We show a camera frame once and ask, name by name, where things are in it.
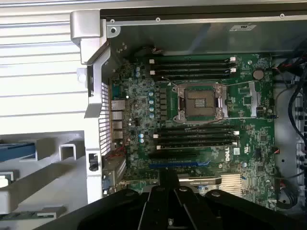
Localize green Dell motherboard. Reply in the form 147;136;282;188
109;54;276;211

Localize black graphics card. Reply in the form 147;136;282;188
178;176;223;193

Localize thin black cable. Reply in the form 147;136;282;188
274;87;307;126

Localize silver socket cover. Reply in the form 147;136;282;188
215;80;262;120

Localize silver finned chipset heatsink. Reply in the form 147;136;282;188
220;173;242;193

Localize black RAM slot white clips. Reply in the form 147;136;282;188
149;67;238;75
156;142;238;151
153;130;240;140
149;56;238;64

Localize thick black cable bundle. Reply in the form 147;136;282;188
286;45;307;147

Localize metal CPU socket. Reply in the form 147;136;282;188
172;82;228;123

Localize black expansion slot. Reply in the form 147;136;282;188
148;152;197;161

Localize grey plastic tray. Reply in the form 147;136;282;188
0;130;88;230

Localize silver open PC case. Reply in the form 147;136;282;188
69;0;307;213

